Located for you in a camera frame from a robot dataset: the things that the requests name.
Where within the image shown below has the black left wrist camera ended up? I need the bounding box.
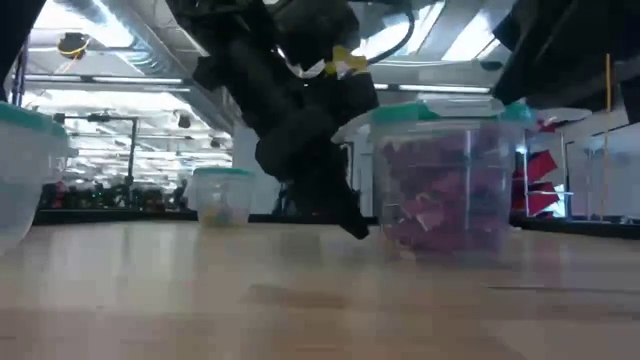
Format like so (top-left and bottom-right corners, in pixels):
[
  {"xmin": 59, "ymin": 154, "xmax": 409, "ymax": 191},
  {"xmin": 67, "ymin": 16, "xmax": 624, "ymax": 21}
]
[{"xmin": 272, "ymin": 0, "xmax": 362, "ymax": 69}]

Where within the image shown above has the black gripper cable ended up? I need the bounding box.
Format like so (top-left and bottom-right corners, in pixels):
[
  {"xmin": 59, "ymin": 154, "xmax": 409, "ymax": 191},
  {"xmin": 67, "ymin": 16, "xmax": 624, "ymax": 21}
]
[{"xmin": 367, "ymin": 0, "xmax": 417, "ymax": 66}]

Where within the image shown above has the grey metal pipe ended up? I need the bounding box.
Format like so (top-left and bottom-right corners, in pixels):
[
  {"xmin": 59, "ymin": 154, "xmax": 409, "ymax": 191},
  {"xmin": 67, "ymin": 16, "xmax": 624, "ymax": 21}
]
[{"xmin": 22, "ymin": 73, "xmax": 494, "ymax": 95}]

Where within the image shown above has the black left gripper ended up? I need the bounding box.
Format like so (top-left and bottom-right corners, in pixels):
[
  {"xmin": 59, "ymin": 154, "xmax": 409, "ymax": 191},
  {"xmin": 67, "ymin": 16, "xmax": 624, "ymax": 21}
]
[{"xmin": 253, "ymin": 73, "xmax": 381, "ymax": 240}]

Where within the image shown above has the large clear plastic tub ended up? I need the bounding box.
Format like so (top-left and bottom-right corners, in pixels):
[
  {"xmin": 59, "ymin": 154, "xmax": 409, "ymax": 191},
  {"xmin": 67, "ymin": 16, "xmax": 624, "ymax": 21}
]
[{"xmin": 0, "ymin": 102, "xmax": 70, "ymax": 254}]

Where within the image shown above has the black metal table frame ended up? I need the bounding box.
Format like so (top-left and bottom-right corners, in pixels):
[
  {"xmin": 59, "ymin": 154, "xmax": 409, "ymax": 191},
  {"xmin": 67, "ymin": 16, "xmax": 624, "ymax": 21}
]
[{"xmin": 32, "ymin": 208, "xmax": 640, "ymax": 240}]

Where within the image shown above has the black ceiling fixture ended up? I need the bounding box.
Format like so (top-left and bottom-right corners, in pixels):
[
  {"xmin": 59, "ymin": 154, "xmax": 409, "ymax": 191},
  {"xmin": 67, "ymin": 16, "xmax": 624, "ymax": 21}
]
[{"xmin": 56, "ymin": 31, "xmax": 92, "ymax": 61}]

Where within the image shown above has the teal-rimmed clear lid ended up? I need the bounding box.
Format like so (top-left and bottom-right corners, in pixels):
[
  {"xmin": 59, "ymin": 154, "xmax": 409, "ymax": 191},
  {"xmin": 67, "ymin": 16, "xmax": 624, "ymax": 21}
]
[{"xmin": 192, "ymin": 167, "xmax": 256, "ymax": 179}]

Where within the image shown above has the grey metal pole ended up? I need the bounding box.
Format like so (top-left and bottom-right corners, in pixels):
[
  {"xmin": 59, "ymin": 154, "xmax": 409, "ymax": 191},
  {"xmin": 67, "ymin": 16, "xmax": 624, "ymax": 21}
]
[{"xmin": 10, "ymin": 42, "xmax": 30, "ymax": 107}]

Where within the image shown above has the rack with red bins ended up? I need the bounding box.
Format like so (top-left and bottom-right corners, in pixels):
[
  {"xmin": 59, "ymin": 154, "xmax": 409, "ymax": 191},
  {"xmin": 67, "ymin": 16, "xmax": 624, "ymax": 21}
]
[{"xmin": 509, "ymin": 118, "xmax": 575, "ymax": 220}]

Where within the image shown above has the large teal-rimmed lid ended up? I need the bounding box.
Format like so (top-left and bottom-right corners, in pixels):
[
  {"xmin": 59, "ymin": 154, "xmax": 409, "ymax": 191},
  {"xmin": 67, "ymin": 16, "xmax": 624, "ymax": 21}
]
[{"xmin": 0, "ymin": 102, "xmax": 70, "ymax": 139}]

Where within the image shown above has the yellow tape tag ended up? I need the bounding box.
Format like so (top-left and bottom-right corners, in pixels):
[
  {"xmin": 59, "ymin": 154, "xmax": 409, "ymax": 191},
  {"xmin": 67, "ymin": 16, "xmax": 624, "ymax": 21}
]
[{"xmin": 323, "ymin": 44, "xmax": 369, "ymax": 79}]

